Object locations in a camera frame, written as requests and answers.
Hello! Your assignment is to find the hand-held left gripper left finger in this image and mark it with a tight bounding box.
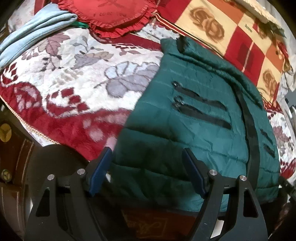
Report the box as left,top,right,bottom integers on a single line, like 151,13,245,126
24,146,130,241

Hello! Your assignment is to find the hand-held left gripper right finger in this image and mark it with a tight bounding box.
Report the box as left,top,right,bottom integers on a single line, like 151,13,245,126
182,148,270,241

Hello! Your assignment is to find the green quilted jacket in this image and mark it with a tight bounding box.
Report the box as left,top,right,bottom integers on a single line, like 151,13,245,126
109,36,281,212

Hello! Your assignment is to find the floral red and white blanket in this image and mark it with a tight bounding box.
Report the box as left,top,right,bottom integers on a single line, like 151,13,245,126
0,0,296,181

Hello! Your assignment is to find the red checkered rose quilt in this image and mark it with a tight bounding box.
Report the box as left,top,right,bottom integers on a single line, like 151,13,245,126
153,0,292,105

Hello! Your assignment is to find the light blue folded cloth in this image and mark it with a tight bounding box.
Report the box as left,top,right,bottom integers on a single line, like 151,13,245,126
0,6,79,68

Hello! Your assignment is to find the red heart-shaped ruffled pillow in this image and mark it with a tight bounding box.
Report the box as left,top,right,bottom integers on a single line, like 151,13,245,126
57,0,160,39

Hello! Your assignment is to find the cream ruffled pillow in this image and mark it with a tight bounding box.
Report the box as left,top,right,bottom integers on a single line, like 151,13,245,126
235,0,286,32

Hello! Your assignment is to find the brown wooden bed frame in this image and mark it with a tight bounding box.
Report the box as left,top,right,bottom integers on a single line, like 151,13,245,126
0,102,40,234

